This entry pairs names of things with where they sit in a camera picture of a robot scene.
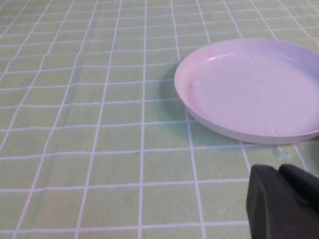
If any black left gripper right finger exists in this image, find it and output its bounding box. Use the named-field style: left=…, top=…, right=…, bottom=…
left=278, top=163, right=319, bottom=214

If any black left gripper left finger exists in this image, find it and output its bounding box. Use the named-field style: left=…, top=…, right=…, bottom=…
left=246, top=164, right=319, bottom=239

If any pink round plate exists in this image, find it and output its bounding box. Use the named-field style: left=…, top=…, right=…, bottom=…
left=173, top=38, right=319, bottom=145

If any green checked tablecloth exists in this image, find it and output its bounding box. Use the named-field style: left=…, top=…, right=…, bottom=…
left=0, top=0, right=319, bottom=239

